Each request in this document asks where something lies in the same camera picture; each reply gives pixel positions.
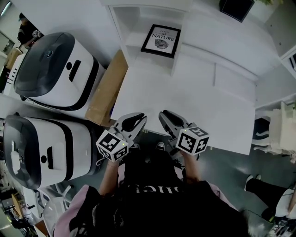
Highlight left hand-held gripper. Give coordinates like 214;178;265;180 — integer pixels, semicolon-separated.
96;112;148;162

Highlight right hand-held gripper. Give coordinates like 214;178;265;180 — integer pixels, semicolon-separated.
158;110;210;160

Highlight black framed nature print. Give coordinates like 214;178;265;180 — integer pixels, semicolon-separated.
140;24;182;59

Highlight person's right forearm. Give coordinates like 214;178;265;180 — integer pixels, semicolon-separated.
180;151;201;182

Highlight person's left forearm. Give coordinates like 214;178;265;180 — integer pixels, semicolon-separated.
99;159;120;193

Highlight white desk with hutch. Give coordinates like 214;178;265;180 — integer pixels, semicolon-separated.
99;0;296;156

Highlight brown cardboard box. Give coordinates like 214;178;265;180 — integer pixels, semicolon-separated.
85;49;129;127

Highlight white grey robot with paper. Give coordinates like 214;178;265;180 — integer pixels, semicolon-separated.
2;114;98;189

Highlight person's black clothed body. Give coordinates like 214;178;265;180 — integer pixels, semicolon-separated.
69;148;249;237

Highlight person's pink jacket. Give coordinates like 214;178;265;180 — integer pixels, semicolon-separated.
53;162;239;237

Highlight blue flowers in black pot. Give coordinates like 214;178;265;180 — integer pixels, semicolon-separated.
219;0;284;23

